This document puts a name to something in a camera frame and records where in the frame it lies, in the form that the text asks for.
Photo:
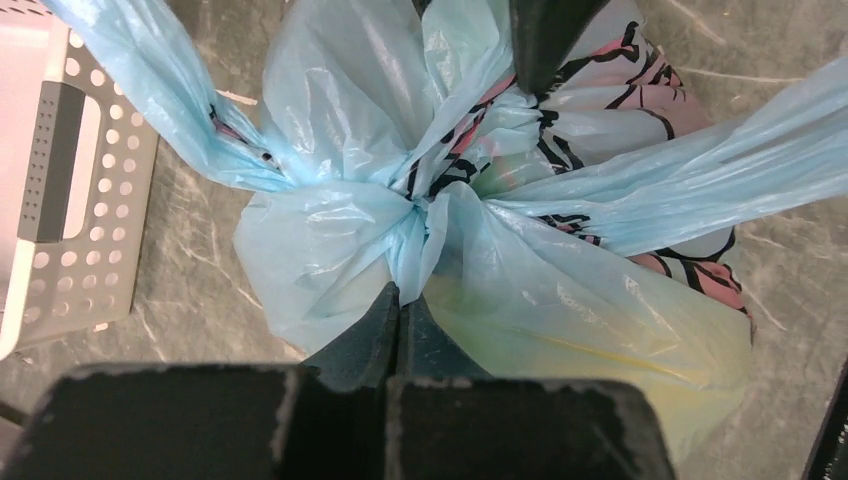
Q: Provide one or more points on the light blue plastic grocery bag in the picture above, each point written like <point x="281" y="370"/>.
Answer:
<point x="579" y="232"/>

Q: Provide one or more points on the white perforated basket left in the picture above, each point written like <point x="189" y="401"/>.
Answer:
<point x="76" y="169"/>

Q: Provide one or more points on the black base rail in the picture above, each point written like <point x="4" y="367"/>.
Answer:
<point x="828" y="456"/>

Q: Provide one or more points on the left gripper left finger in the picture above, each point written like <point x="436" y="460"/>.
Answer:
<point x="363" y="355"/>

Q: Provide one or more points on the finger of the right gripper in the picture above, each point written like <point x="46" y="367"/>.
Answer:
<point x="543" y="34"/>

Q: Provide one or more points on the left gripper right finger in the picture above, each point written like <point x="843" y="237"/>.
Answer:
<point x="427" y="355"/>

